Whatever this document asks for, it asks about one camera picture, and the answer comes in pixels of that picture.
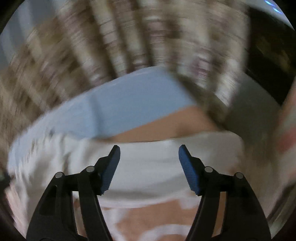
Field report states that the white knit sweater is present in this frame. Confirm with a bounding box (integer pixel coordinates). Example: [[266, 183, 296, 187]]
[[6, 132, 243, 240]]

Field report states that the blue and orange bedsheet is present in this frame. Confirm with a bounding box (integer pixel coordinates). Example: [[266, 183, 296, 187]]
[[6, 66, 246, 241]]

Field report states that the floral curtain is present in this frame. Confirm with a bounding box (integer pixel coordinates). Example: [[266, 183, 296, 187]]
[[1, 1, 250, 163]]

